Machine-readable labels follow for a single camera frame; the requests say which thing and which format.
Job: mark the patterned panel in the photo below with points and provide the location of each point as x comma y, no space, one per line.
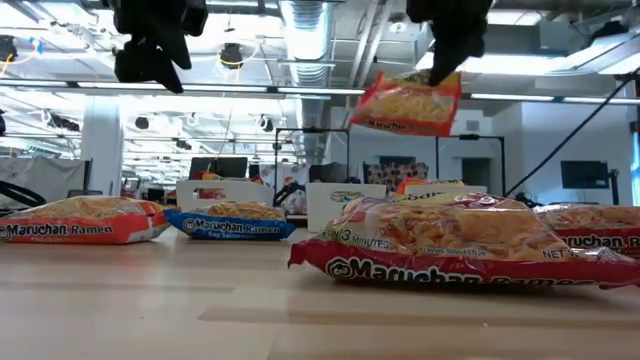
390,172

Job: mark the black computer monitors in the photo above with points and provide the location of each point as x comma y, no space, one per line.
220,167

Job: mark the black metal frame stand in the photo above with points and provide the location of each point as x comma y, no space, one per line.
470,136
310,130

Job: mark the grey cloth partition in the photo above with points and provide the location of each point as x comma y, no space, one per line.
45,177

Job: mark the white plastic bin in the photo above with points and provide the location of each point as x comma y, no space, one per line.
470,190
320,210
250,197

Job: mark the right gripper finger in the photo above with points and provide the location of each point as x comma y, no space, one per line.
445,55

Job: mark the silver ventilation duct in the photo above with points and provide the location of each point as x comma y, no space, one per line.
307,40

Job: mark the blue soy sauce ramen pack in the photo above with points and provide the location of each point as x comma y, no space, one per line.
346,196
230,225

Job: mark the black wall monitor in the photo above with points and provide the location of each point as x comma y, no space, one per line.
584,174

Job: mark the black ceiling-hung device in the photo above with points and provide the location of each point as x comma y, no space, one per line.
231,55

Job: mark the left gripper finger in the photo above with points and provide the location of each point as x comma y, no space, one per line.
172,42
142,62

